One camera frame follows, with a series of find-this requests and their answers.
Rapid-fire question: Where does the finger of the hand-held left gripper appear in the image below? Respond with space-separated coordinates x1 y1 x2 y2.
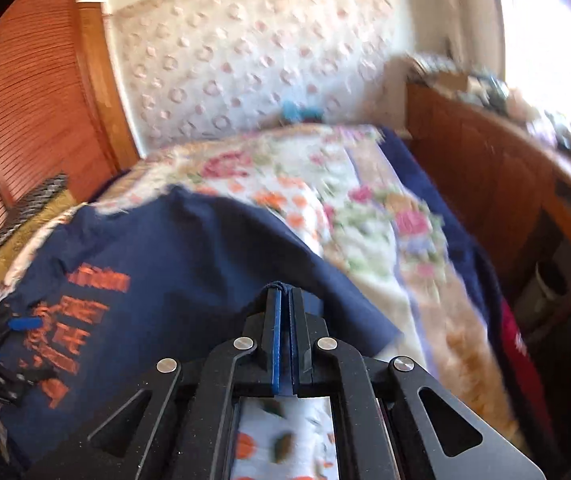
0 352 53 406
0 310 40 346

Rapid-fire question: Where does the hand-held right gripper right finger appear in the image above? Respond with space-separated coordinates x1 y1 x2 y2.
290 287 546 480

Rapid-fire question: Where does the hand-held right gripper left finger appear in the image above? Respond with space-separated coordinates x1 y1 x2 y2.
28 284 291 480

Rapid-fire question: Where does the navy t-shirt orange print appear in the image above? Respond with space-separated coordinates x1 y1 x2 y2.
0 185 401 471

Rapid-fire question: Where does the gold patterned pillow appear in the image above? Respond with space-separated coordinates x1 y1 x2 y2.
0 195 78 283

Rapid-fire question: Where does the orange fruit print bedsheet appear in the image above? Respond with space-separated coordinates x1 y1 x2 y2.
185 175 416 480

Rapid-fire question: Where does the navy patterned pillow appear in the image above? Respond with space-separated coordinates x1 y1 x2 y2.
0 174 71 266

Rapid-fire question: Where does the floral blanket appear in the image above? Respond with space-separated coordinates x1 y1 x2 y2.
85 124 526 451

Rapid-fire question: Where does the navy blanket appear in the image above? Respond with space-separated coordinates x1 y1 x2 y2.
380 127 511 341

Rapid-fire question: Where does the red cloth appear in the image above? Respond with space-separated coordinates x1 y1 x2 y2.
499 300 552 436

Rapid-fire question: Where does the teal packet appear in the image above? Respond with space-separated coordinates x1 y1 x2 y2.
280 100 323 123

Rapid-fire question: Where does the wooden louvered door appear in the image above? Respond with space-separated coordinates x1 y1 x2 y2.
0 0 139 311

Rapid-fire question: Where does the wooden cabinet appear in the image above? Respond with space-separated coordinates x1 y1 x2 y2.
405 82 571 331

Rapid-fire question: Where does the grey bin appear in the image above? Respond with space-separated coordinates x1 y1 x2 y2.
524 260 571 322

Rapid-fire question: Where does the circle pattern sheer curtain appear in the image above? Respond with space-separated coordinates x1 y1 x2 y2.
108 0 416 151

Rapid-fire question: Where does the cardboard box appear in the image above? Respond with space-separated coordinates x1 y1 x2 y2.
435 72 472 94

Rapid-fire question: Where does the folded cloth stack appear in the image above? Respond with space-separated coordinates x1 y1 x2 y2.
408 55 461 81

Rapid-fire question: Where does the window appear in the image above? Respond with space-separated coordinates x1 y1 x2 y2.
495 0 571 141

